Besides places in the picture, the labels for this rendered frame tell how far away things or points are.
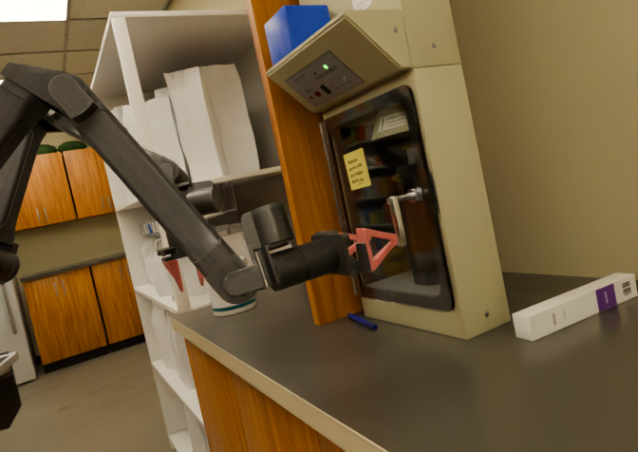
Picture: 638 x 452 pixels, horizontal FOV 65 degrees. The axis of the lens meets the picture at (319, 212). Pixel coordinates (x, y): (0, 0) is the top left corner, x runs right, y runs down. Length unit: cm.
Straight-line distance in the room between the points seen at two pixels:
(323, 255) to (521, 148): 68
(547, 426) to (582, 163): 69
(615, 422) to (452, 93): 55
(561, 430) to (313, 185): 73
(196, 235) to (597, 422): 55
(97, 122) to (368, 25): 44
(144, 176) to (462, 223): 53
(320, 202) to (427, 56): 43
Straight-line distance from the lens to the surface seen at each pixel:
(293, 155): 114
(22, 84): 88
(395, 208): 87
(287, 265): 74
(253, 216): 76
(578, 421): 66
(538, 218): 130
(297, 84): 106
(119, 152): 81
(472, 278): 92
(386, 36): 87
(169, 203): 78
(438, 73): 91
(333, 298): 118
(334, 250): 78
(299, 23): 103
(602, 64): 118
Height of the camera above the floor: 125
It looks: 3 degrees down
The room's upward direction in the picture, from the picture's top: 12 degrees counter-clockwise
